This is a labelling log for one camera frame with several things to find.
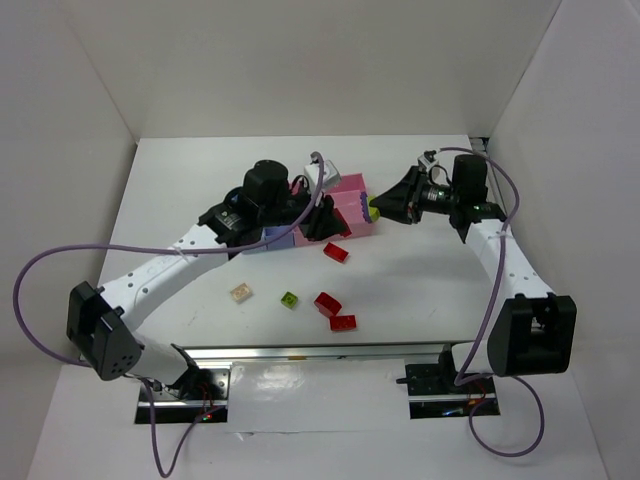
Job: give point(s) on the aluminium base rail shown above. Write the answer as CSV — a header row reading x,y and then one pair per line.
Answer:
x,y
320,352

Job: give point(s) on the beige lego brick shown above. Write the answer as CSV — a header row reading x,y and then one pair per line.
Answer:
x,y
241,293

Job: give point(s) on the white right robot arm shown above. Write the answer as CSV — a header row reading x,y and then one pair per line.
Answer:
x,y
527,328

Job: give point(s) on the red rectangular lego brick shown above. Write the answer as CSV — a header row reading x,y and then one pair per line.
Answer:
x,y
342,323

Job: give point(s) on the lime green lego brick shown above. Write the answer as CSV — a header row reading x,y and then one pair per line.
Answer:
x,y
373,211

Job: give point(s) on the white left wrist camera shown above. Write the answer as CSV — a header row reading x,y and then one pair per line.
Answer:
x,y
326,177

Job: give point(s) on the purple lego brick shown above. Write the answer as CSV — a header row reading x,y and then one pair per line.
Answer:
x,y
365,207

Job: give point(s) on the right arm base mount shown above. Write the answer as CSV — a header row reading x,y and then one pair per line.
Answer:
x,y
432,393

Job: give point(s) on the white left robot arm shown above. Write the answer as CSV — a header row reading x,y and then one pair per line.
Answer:
x,y
103,321

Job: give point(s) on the large pink container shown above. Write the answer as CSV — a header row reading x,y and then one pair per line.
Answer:
x,y
346,197

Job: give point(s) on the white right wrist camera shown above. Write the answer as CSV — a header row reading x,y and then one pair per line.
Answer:
x,y
429,165

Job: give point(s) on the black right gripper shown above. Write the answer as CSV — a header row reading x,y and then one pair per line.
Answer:
x,y
413,193

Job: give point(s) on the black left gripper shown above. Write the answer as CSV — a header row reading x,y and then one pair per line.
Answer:
x,y
314,220

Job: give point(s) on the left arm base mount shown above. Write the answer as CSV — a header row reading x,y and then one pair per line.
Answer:
x,y
206,397

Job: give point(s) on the red arched lego brick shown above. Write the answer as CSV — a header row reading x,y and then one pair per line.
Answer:
x,y
327,305

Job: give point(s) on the small green lego brick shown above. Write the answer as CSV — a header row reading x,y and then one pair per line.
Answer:
x,y
289,300

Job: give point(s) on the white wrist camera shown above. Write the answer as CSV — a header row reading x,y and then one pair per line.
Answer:
x,y
429,165
326,177

